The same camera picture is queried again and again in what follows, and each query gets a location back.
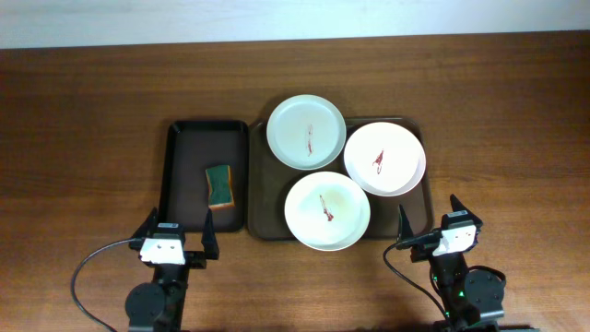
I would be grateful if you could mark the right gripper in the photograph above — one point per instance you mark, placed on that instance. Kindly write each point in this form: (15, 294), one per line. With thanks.
(422, 254)

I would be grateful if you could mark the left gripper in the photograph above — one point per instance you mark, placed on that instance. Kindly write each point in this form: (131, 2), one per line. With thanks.
(195, 259)

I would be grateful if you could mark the green and orange sponge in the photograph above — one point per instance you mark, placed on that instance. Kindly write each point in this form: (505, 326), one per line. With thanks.
(219, 183)

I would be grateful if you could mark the white plate with red stain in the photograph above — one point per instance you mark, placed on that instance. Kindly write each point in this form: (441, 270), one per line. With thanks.
(385, 159)

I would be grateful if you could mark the cream plate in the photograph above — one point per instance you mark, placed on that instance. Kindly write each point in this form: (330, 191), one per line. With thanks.
(327, 211)

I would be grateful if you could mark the pale green plate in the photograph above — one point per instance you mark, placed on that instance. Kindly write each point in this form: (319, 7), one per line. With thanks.
(306, 132)

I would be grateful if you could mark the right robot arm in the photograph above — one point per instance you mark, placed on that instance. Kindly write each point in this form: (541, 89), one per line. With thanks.
(470, 298)

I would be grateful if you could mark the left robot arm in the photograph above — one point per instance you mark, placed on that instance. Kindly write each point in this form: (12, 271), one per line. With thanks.
(158, 305)

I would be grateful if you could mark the small black tray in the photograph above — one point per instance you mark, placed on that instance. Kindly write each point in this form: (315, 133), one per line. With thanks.
(192, 147)

